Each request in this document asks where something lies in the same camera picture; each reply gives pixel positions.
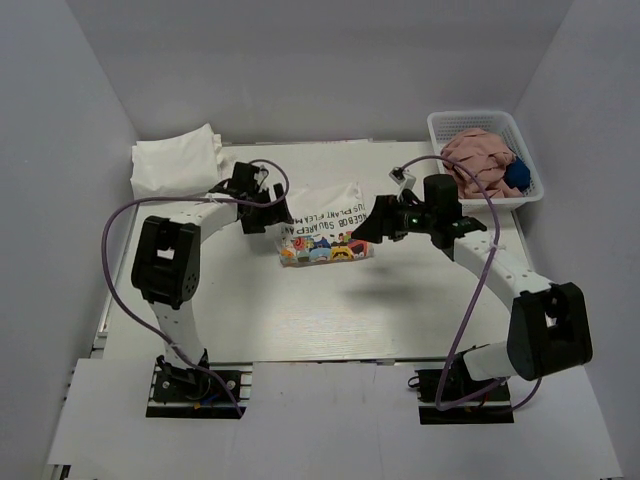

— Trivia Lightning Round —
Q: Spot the folded white t shirt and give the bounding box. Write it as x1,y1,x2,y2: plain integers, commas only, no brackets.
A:
130,123,223,199

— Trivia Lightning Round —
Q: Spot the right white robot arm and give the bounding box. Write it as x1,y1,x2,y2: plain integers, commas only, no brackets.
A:
352,168,593,402

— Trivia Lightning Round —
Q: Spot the pink t shirt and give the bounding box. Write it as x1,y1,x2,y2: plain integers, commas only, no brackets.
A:
440,128,522,199

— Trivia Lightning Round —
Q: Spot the blue t shirt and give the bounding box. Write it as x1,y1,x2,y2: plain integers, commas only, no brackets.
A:
504,156,531,193

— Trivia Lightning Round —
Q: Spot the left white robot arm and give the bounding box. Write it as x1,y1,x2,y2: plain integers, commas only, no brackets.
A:
131,160,293,399

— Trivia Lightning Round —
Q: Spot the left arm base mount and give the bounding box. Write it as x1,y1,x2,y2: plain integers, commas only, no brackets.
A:
145,364,253,420

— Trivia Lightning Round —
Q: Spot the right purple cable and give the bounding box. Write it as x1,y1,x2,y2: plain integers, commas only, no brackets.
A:
394,154,544,412

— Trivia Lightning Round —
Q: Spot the white printed t shirt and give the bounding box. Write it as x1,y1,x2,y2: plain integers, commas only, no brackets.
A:
275,183,374,267

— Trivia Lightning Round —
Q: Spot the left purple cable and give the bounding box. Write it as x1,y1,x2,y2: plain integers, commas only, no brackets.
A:
102,158,291,419

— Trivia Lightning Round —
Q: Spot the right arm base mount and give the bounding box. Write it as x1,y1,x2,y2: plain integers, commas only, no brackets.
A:
407,369,514,426

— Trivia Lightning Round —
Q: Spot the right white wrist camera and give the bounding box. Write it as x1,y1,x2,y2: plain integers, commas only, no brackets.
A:
389,167,416,194

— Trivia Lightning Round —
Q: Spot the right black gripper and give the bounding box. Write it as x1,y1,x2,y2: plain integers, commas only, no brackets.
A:
352,194,438,244

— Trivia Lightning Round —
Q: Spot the white plastic basket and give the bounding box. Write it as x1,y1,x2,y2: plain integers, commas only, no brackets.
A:
427,110,544,211

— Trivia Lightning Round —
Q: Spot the purple cable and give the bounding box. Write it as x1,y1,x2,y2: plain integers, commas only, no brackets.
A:
102,158,291,419
394,154,544,412

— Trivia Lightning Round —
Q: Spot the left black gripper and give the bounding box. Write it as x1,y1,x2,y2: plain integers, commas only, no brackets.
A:
242,182,293,234

